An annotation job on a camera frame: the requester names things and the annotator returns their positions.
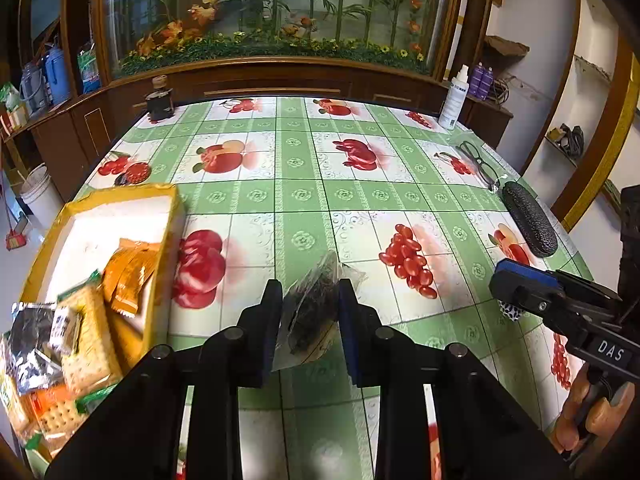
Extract green white bag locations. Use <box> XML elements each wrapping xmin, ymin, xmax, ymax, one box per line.
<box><xmin>0</xmin><ymin>82</ymin><xmax>24</xmax><ymax>112</ymax></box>

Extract orange snack packet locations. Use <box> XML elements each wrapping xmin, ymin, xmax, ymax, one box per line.
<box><xmin>102</xmin><ymin>238</ymin><xmax>164</xmax><ymax>317</ymax></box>

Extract yellow cracker packet green ends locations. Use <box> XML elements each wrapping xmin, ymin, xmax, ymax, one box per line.
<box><xmin>54</xmin><ymin>270</ymin><xmax>127</xmax><ymax>402</ymax></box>

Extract black glasses case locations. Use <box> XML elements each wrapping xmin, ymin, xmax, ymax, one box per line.
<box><xmin>499</xmin><ymin>181</ymin><xmax>559</xmax><ymax>258</ymax></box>

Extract black cable bundle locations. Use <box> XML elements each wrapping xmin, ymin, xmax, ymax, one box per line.
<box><xmin>547</xmin><ymin>123</ymin><xmax>585</xmax><ymax>154</ymax></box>

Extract black eyeglasses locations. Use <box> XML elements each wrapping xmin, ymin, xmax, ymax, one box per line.
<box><xmin>456</xmin><ymin>140</ymin><xmax>502</xmax><ymax>190</ymax></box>

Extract wooden display cabinet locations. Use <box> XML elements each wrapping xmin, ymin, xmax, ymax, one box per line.
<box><xmin>0</xmin><ymin>0</ymin><xmax>516</xmax><ymax>202</ymax></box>

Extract clear bag of dark snack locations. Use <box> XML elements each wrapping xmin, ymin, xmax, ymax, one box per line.
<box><xmin>273</xmin><ymin>250</ymin><xmax>369</xmax><ymax>367</ymax></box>

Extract person's right hand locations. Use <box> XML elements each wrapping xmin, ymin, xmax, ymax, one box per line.
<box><xmin>551</xmin><ymin>364</ymin><xmax>637</xmax><ymax>457</ymax></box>

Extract white spray bottle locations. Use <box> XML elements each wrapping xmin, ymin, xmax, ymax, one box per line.
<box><xmin>438</xmin><ymin>64</ymin><xmax>471</xmax><ymax>132</ymax></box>

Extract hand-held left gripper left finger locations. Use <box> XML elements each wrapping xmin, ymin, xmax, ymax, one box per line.
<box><xmin>44</xmin><ymin>279</ymin><xmax>285</xmax><ymax>480</ymax></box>

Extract green label water bottle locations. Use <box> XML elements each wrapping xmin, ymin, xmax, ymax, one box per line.
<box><xmin>77</xmin><ymin>42</ymin><xmax>101</xmax><ymax>94</ymax></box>

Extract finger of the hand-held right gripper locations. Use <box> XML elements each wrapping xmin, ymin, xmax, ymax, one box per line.
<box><xmin>488</xmin><ymin>258</ymin><xmax>627</xmax><ymax>342</ymax></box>

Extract blue thermos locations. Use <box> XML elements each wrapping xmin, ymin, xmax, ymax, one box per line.
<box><xmin>43</xmin><ymin>44</ymin><xmax>71</xmax><ymax>106</ymax></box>

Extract orange cracker packet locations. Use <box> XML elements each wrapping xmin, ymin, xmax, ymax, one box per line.
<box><xmin>29</xmin><ymin>385</ymin><xmax>88</xmax><ymax>438</ymax></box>

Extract white plastic bucket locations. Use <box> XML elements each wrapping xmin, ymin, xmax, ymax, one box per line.
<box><xmin>19</xmin><ymin>164</ymin><xmax>66</xmax><ymax>232</ymax></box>

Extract fruit print green tablecloth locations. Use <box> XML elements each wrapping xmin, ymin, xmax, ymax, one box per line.
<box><xmin>74</xmin><ymin>95</ymin><xmax>597</xmax><ymax>480</ymax></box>

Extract silver foil snack packet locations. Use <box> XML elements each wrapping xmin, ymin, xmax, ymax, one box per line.
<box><xmin>2</xmin><ymin>301</ymin><xmax>84</xmax><ymax>394</ymax></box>

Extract small dark glass bottle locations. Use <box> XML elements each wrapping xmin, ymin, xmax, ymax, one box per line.
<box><xmin>145</xmin><ymin>75</ymin><xmax>175</xmax><ymax>122</ymax></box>

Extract black white patterned candy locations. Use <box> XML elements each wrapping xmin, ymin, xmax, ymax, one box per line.
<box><xmin>499</xmin><ymin>299</ymin><xmax>527</xmax><ymax>322</ymax></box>

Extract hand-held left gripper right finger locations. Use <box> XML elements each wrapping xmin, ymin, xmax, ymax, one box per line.
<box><xmin>337</xmin><ymin>278</ymin><xmax>572</xmax><ymax>480</ymax></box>

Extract yellow cardboard box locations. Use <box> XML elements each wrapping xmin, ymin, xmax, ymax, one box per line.
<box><xmin>15</xmin><ymin>182</ymin><xmax>187</xmax><ymax>476</ymax></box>

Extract grey thermos jug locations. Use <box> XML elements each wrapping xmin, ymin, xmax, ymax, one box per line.
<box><xmin>20</xmin><ymin>62</ymin><xmax>46</xmax><ymax>116</ymax></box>

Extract red broom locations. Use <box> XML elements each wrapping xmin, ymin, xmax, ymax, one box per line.
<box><xmin>4</xmin><ymin>194</ymin><xmax>29</xmax><ymax>252</ymax></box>

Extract artificial plant glass display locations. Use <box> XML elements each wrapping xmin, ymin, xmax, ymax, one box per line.
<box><xmin>91</xmin><ymin>0</ymin><xmax>466</xmax><ymax>82</ymax></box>

